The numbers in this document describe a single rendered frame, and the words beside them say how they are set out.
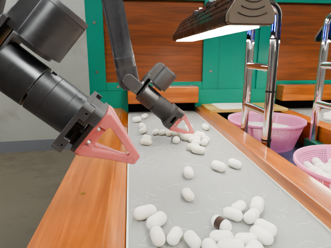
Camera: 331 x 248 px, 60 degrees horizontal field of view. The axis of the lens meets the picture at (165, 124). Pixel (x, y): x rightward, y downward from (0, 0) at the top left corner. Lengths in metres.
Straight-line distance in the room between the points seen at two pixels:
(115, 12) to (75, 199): 0.50
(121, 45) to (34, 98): 0.48
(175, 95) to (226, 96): 0.25
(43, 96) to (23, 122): 2.93
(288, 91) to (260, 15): 0.90
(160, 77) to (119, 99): 0.48
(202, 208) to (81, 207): 0.20
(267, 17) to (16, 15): 0.37
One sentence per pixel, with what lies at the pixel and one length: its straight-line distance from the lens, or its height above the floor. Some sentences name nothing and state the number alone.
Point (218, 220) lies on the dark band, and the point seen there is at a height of 0.76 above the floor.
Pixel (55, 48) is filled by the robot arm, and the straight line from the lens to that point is 0.36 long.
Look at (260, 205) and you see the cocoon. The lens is 0.50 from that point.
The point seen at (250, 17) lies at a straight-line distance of 0.51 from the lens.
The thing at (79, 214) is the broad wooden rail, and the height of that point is 0.76.
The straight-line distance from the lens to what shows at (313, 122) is 1.05.
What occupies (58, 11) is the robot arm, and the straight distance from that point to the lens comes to 0.35.
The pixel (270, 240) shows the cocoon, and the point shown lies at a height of 0.75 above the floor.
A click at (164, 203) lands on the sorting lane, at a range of 0.52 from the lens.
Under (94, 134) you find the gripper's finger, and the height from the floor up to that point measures 0.90.
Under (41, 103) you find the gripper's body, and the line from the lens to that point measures 0.36.
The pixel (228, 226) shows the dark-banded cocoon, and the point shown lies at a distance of 0.44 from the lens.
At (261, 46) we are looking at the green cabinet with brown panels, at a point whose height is 1.03.
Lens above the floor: 0.99
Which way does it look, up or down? 14 degrees down
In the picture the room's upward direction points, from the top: straight up
